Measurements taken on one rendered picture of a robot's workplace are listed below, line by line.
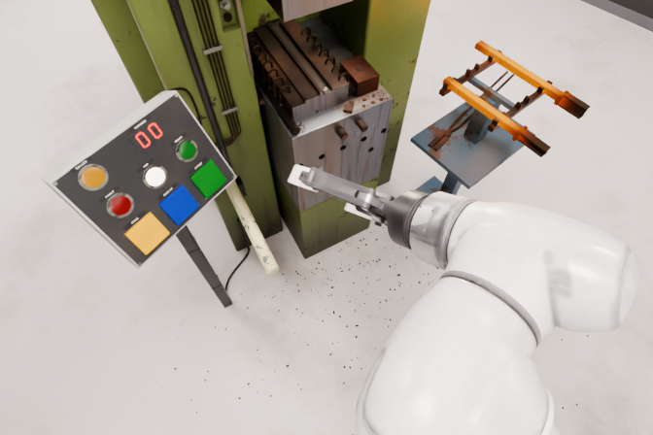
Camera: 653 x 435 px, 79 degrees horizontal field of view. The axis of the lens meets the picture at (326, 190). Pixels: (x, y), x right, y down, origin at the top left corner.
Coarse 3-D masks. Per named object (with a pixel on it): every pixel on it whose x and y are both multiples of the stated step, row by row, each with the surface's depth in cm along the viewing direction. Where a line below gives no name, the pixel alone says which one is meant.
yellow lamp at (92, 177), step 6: (90, 168) 85; (96, 168) 86; (84, 174) 84; (90, 174) 85; (96, 174) 86; (102, 174) 86; (84, 180) 84; (90, 180) 85; (96, 180) 86; (102, 180) 87; (90, 186) 85; (96, 186) 86
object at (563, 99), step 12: (480, 48) 147; (492, 48) 145; (504, 60) 142; (516, 72) 140; (528, 72) 138; (540, 84) 135; (552, 96) 133; (564, 96) 130; (564, 108) 132; (576, 108) 129; (588, 108) 127
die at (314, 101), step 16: (256, 32) 142; (272, 32) 142; (304, 32) 142; (256, 48) 139; (272, 48) 138; (288, 48) 136; (304, 48) 137; (288, 64) 133; (320, 64) 132; (272, 80) 130; (288, 80) 130; (304, 80) 128; (336, 80) 128; (288, 96) 126; (304, 96) 124; (320, 96) 125; (336, 96) 129; (304, 112) 127; (320, 112) 131
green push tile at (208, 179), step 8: (200, 168) 102; (208, 168) 103; (216, 168) 105; (192, 176) 101; (200, 176) 102; (208, 176) 104; (216, 176) 105; (200, 184) 102; (208, 184) 104; (216, 184) 106; (208, 192) 104
